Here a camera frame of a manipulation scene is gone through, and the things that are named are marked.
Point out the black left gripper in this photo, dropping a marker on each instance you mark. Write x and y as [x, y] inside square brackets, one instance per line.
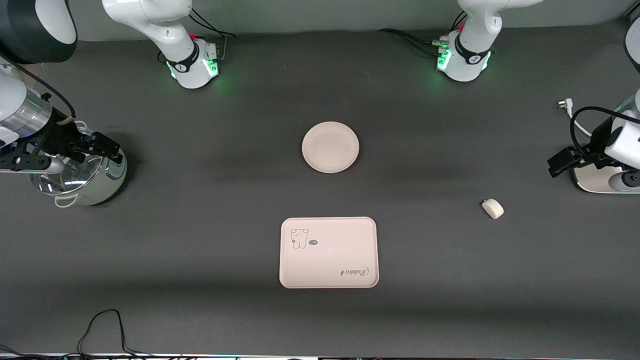
[590, 151]

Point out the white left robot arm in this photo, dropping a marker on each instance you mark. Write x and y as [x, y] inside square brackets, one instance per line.
[472, 30]

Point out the glass pot lid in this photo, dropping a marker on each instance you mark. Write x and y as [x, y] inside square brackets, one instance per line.
[70, 182]

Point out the round beige plate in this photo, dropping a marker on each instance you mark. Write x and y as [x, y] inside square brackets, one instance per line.
[330, 147]

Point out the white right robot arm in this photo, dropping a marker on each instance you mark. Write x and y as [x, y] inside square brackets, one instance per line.
[150, 20]

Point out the pale green electric pot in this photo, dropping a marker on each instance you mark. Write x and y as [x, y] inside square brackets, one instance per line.
[112, 180]

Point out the cream toaster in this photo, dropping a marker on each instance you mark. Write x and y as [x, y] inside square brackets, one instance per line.
[597, 180]

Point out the small white bun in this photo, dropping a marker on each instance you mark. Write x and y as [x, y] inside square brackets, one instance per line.
[493, 208]

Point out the beige rectangular tray with print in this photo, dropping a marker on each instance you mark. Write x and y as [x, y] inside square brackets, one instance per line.
[328, 260]

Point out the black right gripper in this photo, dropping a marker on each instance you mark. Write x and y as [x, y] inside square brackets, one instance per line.
[64, 136]

